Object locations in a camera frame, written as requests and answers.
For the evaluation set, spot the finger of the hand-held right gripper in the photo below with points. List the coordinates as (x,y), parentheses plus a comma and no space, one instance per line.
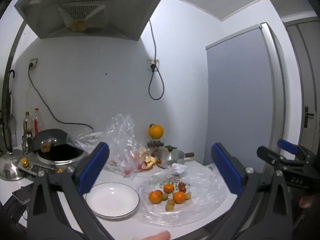
(287,145)
(266,153)

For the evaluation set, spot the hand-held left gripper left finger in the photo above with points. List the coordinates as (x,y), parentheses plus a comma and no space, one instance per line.
(93,167)

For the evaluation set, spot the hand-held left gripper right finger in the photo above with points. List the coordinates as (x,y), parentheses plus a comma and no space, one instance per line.
(226,170)

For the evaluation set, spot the white plate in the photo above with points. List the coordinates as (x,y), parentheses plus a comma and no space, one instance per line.
(112,200)

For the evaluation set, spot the printed white plastic bag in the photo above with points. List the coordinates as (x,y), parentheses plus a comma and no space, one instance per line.
(200,205)

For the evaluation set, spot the tangerine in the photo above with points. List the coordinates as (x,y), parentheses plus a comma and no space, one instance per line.
(168,188)
(155,196)
(179,197)

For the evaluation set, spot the person's right hand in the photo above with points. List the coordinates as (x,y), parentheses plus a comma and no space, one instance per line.
(307,201)

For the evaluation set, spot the person's left hand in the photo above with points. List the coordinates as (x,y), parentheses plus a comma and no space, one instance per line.
(158,236)

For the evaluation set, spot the black pan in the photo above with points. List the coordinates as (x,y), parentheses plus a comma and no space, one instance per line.
(61,155)

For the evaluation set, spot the clear plastic bag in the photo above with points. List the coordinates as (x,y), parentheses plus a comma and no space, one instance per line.
(120,142)

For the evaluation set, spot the grey pan lid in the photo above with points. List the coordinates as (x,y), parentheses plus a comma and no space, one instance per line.
(50,138)

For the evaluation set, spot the orange peel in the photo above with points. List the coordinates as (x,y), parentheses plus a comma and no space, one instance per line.
(150,162)

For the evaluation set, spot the small steel pot with lid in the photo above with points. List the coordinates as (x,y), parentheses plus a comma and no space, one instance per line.
(171,156)

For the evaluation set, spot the steel stove with gold knobs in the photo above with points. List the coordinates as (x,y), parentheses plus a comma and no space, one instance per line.
(30,168)

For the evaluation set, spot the grey door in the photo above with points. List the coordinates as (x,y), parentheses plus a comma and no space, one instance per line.
(300,80)

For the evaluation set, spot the grey fridge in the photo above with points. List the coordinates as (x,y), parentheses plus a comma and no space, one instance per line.
(237,92)

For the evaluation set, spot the large orange with leaf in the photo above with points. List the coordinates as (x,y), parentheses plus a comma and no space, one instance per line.
(155,131)

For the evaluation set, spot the red label plastic bottle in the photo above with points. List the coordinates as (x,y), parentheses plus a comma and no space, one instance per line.
(37,122)

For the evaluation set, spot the oil bottle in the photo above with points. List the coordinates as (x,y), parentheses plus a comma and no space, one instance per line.
(27,125)

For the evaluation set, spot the steel kettle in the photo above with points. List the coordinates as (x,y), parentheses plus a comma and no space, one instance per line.
(10,165)

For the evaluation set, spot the steel range hood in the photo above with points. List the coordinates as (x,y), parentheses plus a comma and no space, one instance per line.
(87,10)

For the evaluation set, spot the white wall socket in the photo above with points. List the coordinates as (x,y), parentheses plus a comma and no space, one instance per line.
(152,63)
(33,62)

